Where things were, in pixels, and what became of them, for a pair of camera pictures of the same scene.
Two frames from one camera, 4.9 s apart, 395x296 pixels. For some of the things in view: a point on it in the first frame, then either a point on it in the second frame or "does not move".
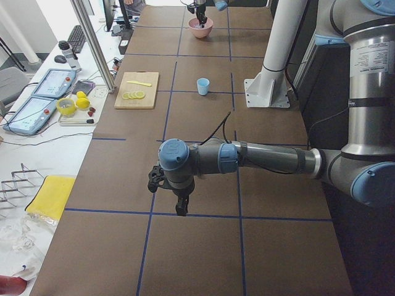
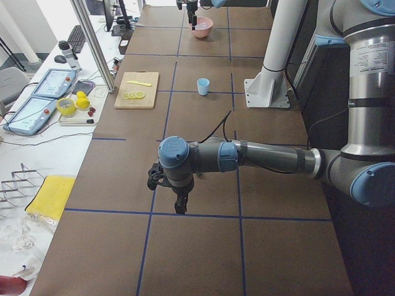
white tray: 87,117 does not move
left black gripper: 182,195 does not move
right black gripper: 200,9 → 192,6
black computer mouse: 60,58 does not move
